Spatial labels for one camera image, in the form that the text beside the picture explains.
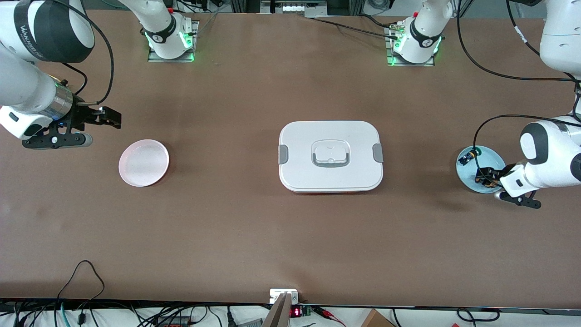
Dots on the grey metal bar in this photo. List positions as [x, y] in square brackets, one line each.
[278, 315]

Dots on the red digit display module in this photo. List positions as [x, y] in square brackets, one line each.
[296, 312]

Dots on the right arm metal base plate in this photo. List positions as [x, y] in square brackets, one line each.
[156, 59]

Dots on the white power strip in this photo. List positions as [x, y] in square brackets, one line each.
[292, 8]

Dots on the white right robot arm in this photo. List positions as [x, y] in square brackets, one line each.
[27, 86]

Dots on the white lidded lunch box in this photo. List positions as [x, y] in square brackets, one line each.
[331, 177]

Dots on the brown cardboard box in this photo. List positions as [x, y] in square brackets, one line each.
[374, 320]

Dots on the small white box device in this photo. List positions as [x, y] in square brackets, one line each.
[277, 294]

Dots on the light blue round plate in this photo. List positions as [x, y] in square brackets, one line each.
[488, 156]

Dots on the pink round plate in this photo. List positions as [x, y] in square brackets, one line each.
[143, 163]

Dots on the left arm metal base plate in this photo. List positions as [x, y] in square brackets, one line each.
[411, 64]

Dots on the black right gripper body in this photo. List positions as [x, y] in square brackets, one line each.
[84, 116]

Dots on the orange push-button switch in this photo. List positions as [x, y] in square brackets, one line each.
[486, 184]

